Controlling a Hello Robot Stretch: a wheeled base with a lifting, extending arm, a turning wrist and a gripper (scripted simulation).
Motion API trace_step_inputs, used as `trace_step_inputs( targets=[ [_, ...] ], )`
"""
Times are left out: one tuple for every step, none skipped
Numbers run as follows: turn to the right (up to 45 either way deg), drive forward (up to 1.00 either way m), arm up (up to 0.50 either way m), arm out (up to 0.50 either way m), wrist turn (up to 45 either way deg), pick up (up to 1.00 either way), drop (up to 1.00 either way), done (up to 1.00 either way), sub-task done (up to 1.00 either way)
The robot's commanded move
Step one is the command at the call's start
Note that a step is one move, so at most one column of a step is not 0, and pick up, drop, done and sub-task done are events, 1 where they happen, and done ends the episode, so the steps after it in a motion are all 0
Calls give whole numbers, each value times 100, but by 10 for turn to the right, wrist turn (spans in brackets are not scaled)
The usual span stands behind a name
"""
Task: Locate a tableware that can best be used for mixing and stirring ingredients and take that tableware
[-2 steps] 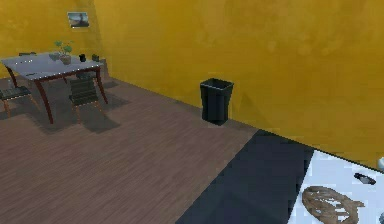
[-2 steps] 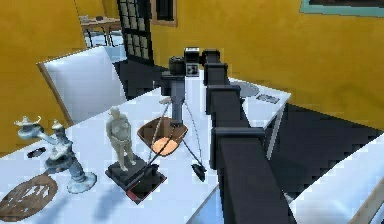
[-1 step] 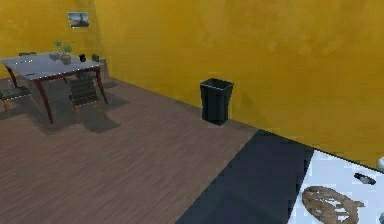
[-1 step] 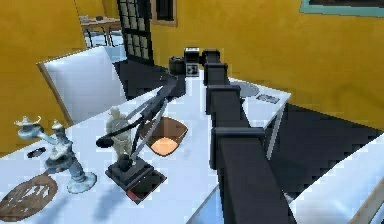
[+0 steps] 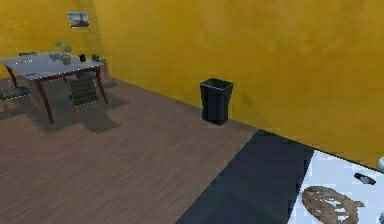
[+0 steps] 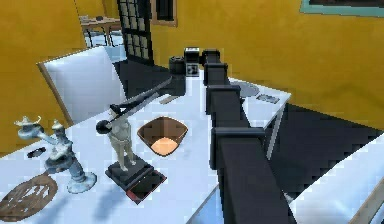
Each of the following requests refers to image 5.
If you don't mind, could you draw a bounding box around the black waste bin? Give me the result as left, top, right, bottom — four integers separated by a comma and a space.
199, 77, 235, 127

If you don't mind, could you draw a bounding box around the dark counter with white top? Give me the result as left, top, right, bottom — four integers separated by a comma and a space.
174, 129, 384, 224

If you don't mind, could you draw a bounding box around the green house plant in pot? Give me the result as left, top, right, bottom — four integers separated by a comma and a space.
53, 40, 74, 66

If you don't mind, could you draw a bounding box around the grey table with red legs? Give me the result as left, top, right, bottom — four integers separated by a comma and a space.
0, 51, 109, 125

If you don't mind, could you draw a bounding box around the brown wooden slotted utensil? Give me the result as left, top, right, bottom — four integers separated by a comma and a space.
301, 185, 366, 224

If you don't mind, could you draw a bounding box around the small black utensil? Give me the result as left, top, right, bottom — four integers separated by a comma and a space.
353, 172, 377, 186

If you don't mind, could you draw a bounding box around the framed wall picture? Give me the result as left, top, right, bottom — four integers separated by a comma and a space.
66, 11, 91, 29

